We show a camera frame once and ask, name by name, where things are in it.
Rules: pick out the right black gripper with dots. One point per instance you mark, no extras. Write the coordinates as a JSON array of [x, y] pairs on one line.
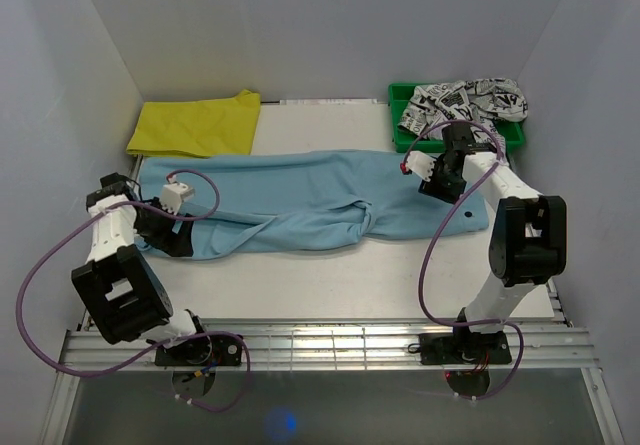
[[432, 188]]

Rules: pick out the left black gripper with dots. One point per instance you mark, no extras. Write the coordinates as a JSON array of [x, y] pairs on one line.
[[171, 243]]

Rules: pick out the light blue trousers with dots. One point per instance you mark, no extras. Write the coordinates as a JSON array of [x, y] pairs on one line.
[[306, 202]]

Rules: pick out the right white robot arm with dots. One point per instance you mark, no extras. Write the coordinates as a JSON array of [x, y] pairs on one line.
[[528, 243]]

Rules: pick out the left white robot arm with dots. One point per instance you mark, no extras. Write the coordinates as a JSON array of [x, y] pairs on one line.
[[121, 292]]

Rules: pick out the newspaper print trousers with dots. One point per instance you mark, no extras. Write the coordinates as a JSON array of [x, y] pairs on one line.
[[460, 105]]

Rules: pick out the folded yellow trousers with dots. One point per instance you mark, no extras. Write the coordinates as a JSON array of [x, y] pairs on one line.
[[197, 129]]

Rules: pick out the green plastic bin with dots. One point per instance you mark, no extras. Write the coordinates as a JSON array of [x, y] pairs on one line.
[[405, 130]]

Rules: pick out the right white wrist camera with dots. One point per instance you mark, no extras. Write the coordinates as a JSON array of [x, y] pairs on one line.
[[420, 164]]

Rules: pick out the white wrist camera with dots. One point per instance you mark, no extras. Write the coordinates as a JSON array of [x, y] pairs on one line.
[[420, 164], [173, 195]]

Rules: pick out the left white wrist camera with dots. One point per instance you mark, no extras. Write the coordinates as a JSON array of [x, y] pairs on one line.
[[173, 195]]

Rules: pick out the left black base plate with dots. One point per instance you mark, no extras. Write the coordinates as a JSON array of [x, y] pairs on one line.
[[217, 350]]

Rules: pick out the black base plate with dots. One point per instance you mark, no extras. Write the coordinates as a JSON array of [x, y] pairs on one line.
[[217, 350], [462, 347]]

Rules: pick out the aluminium mounting rail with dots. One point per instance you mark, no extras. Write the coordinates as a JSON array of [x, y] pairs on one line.
[[383, 346]]

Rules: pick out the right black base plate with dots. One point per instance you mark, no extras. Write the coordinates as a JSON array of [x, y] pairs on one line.
[[462, 347]]

